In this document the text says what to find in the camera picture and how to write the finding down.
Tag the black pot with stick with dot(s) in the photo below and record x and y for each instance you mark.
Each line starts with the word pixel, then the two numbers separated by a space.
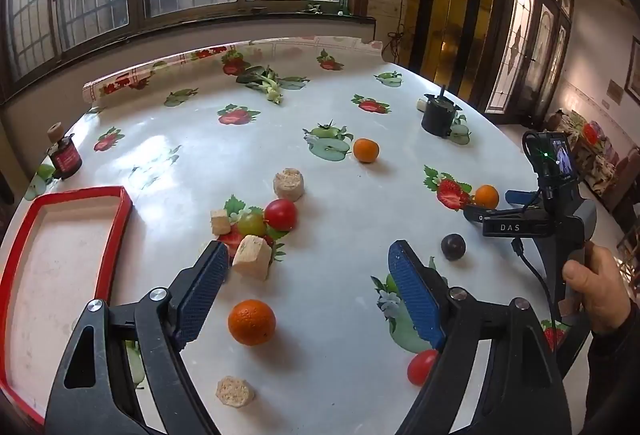
pixel 439 117

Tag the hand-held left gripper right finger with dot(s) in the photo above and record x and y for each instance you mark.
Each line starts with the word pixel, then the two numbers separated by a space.
pixel 415 300

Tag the dark purple plum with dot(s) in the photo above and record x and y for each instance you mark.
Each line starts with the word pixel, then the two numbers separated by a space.
pixel 453 246

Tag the beige bread wedge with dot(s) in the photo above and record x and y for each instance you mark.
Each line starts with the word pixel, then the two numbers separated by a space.
pixel 252 256

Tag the orange mandarin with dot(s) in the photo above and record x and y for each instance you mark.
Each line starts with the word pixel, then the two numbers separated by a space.
pixel 366 150
pixel 251 322
pixel 486 196

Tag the round beige bread chunk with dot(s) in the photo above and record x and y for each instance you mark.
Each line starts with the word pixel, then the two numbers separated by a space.
pixel 289 184
pixel 234 391

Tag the stained glass doors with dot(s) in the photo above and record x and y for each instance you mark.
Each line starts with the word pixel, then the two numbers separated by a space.
pixel 530 40

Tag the small beige bread cube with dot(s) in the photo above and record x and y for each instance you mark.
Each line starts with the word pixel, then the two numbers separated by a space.
pixel 220 221

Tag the red rimmed tray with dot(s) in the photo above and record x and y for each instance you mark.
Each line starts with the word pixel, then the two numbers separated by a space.
pixel 50 290

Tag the red jar with cork lid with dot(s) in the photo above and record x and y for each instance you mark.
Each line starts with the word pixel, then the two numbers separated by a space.
pixel 65 157

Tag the red tomato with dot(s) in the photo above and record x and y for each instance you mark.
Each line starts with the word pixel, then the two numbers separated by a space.
pixel 281 214
pixel 421 366

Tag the small wall plaque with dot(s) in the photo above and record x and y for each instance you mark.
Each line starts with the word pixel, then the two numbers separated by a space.
pixel 614 92

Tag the green grape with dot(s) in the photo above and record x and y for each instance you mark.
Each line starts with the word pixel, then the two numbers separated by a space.
pixel 251 223

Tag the framed wall picture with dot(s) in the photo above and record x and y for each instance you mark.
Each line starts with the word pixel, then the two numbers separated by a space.
pixel 634 70

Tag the person's right hand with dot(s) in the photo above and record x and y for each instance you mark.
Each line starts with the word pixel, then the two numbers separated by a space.
pixel 597 290

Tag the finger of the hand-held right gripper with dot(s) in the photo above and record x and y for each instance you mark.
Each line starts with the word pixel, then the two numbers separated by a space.
pixel 522 196
pixel 500 215

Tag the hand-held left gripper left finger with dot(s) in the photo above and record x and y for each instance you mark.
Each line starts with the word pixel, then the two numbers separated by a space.
pixel 200 295

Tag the fruit print tablecloth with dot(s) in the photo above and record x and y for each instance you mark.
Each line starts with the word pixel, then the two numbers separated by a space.
pixel 325 240

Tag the green leafy vegetable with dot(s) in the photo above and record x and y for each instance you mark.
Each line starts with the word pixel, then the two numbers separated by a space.
pixel 265 82

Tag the cluttered patterned sofa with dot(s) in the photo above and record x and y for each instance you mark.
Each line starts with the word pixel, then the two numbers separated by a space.
pixel 595 150

